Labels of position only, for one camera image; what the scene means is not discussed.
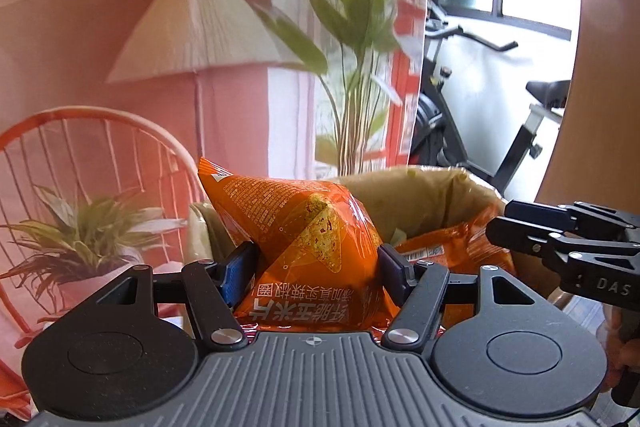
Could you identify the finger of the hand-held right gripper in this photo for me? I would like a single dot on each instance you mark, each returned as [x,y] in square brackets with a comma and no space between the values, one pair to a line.
[525,239]
[545,214]

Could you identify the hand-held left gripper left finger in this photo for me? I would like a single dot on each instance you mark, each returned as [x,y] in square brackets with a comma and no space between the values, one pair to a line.
[240,277]

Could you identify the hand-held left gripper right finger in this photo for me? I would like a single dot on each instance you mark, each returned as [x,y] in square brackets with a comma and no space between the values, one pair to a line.
[395,272]

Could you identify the orange chip bag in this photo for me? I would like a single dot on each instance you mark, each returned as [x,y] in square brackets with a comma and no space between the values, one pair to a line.
[450,242]
[310,237]

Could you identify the cardboard box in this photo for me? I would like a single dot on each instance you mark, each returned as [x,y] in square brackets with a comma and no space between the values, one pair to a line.
[440,197]

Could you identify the person's right hand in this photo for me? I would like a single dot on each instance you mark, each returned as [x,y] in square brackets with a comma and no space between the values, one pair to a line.
[624,347]

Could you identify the black exercise bike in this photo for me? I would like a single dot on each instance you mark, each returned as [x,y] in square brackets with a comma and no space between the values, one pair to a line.
[450,127]

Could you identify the wooden panel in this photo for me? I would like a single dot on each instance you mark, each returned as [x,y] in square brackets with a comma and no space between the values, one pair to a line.
[605,57]

